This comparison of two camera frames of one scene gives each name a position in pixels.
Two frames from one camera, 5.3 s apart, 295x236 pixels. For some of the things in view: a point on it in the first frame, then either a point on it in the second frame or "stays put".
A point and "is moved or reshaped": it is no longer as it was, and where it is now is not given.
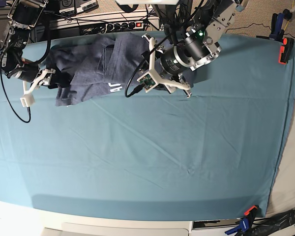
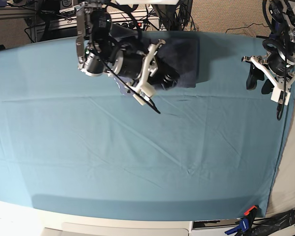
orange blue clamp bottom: (245, 222) stays put
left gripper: (32, 78) → (137, 70)
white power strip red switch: (153, 24) stays put
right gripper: (149, 56) → (282, 65)
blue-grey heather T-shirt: (88, 71) is moved or reshaped
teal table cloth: (155, 155) stays put
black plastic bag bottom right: (265, 226) stays put
